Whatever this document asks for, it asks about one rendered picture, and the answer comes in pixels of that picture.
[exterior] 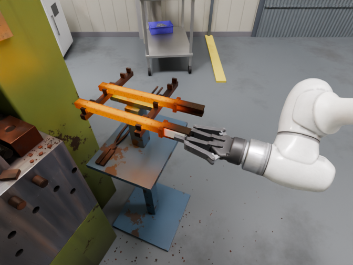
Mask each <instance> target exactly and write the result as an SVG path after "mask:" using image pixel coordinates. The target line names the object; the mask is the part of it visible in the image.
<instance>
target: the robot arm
mask: <svg viewBox="0 0 353 265"><path fill-rule="evenodd" d="M344 125H353V98H339V97H338V96H337V95H336V94H335V93H333V90H332V88H331V87H330V86H329V85H328V83H327V82H325V81H323V80H321V79H317V78H310V79H305V80H303V81H301V82H299V83H297V84H296V85H295V86H294V87H293V89H292V90H291V91H290V93H289V94H288V96H287V98H286V101H285V103H284V106H283V109H282V112H281V116H280V119H279V123H278V132H277V136H276V138H275V141H274V143H273V144H269V143H267V142H263V141H259V140H255V139H250V140H249V142H247V140H246V139H243V138H239V137H234V138H232V137H230V136H229V135H227V134H226V128H214V127H208V126H201V125H193V127H192V129H191V134H190V136H191V137H188V136H187V135H186V134H182V133H180V132H176V131H173V130H169V129H166V128H165V129H164V135H165V136H168V137H171V138H174V140H176V141H179V142H182V143H184V149H185V150H187V151H189V152H191V153H193V154H195V155H197V156H199V157H201V158H203V159H205V160H207V161H208V162H209V163H210V164H211V165H213V164H214V162H215V161H217V160H218V159H219V160H226V161H227V162H229V163H232V164H235V165H240V164H242V169H243V170H246V171H249V172H252V173H254V174H257V175H260V176H263V177H265V178H267V179H269V180H270V181H272V182H274V183H276V184H278V185H281V186H284V187H287V188H291V189H297V190H303V191H310V192H323V191H325V190H327V189H328V188H329V187H330V185H331V184H332V182H333V180H334V177H335V173H336V170H335V167H334V166H333V164H332V163H331V162H330V161H329V160H328V159H326V158H325V157H323V156H321V155H319V144H320V141H321V138H322V137H326V136H327V135H329V134H334V133H336V132H337V131H338V130H339V129H340V128H341V126H344ZM192 137H194V138H192ZM196 138H197V139H196Z"/></svg>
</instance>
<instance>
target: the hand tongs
mask: <svg viewBox="0 0 353 265"><path fill-rule="evenodd" d="M158 87H159V86H157V87H156V88H155V89H154V90H153V92H152V93H151V94H154V92H155V91H156V90H157V89H158ZM162 89H163V87H161V88H160V90H159V91H158V92H157V93H156V95H158V94H159V93H160V91H161V90H162ZM127 126H128V124H126V125H125V126H124V127H123V129H122V130H121V132H120V133H119V134H118V136H117V137H116V139H115V141H114V143H113V144H111V145H110V146H109V148H106V149H105V150H104V151H103V153H102V154H101V155H100V156H99V158H98V159H97V160H96V161H95V163H96V164H98V165H101V166H105V165H106V163H107V162H108V161H109V159H110V158H111V157H112V155H113V154H114V153H115V150H116V149H117V145H118V144H119V143H120V142H121V141H122V140H123V139H124V138H125V137H126V136H127V135H128V133H129V132H130V131H129V129H128V131H127V132H126V133H125V134H124V135H123V136H122V137H121V138H120V139H119V137H120V136H121V134H122V133H123V132H124V130H125V129H126V128H127ZM118 139H119V140H118Z"/></svg>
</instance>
